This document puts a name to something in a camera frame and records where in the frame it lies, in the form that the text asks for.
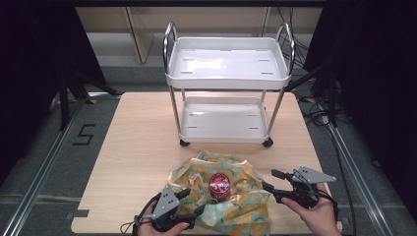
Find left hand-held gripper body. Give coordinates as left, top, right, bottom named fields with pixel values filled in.
left=150, top=184, right=195, bottom=233

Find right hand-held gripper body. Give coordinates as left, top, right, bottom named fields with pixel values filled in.
left=284, top=165, right=337, bottom=209

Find floral yellow green cloth bag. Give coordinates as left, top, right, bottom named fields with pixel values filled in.
left=167, top=149, right=273, bottom=236

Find red drink can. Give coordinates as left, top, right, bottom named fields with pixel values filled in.
left=208, top=172, right=232, bottom=203

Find white two-tier trolley cart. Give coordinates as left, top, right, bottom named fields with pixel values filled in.
left=162, top=21, right=296, bottom=148

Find person's left hand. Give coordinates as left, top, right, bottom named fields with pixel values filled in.
left=137, top=200, right=191, bottom=236

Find person's right hand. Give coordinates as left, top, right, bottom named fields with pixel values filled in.
left=280, top=182, right=342, bottom=236

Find black metal stand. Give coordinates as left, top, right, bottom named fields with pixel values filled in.
left=284, top=61, right=339, bottom=128
left=58, top=69, right=123, bottom=132

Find beige wooden cabinet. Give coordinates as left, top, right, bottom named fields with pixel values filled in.
left=75, top=7, right=325, bottom=65

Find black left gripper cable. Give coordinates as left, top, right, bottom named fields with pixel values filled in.
left=120, top=192, right=162, bottom=236

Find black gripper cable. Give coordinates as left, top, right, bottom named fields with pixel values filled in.
left=315, top=189, right=340, bottom=228
left=120, top=192, right=162, bottom=236

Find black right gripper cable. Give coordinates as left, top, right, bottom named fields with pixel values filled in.
left=315, top=189, right=340, bottom=228

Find metal floor rail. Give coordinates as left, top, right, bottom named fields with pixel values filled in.
left=0, top=96, right=89, bottom=236
left=323, top=120, right=396, bottom=236

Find black floor cables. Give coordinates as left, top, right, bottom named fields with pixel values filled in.
left=297, top=95, right=349, bottom=128

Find hanging black cables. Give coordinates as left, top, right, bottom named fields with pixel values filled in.
left=276, top=6, right=310, bottom=71

